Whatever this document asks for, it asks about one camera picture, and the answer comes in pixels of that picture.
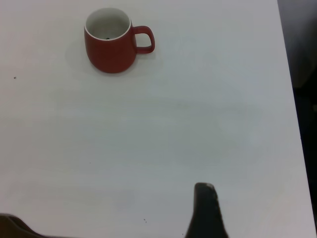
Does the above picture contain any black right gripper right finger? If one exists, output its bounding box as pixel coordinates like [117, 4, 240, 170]
[184, 182, 230, 238]

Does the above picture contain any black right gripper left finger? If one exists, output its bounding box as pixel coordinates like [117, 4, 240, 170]
[0, 212, 50, 238]

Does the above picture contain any red ceramic mug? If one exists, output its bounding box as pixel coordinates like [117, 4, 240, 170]
[84, 7, 156, 74]

